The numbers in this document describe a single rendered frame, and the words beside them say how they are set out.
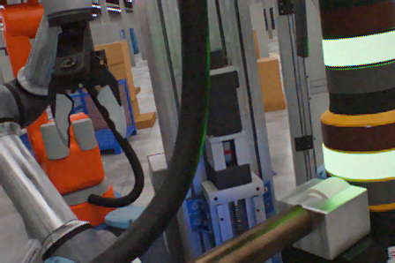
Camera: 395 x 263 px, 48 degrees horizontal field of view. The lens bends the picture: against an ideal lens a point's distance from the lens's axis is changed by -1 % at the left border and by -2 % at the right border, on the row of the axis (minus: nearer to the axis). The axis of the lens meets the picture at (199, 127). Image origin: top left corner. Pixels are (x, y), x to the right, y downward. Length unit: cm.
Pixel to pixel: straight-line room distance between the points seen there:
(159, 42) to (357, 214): 90
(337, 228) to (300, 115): 193
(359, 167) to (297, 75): 187
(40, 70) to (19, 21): 311
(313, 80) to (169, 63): 113
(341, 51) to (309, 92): 189
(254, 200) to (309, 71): 110
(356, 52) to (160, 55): 88
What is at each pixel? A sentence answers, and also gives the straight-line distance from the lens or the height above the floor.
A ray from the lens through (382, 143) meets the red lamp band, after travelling 21.
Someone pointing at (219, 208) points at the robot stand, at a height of 121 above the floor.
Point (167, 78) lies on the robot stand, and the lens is 107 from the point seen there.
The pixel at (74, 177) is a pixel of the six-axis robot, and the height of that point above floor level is 51.
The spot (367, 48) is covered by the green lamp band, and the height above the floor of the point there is 161.
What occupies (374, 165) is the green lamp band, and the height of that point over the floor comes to 156.
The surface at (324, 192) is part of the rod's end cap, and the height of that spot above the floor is 155.
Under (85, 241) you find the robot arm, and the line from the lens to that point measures 91.
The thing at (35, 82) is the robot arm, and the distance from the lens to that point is 106.
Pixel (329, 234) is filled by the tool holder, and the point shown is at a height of 154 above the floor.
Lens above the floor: 163
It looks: 13 degrees down
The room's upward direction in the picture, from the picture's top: 10 degrees counter-clockwise
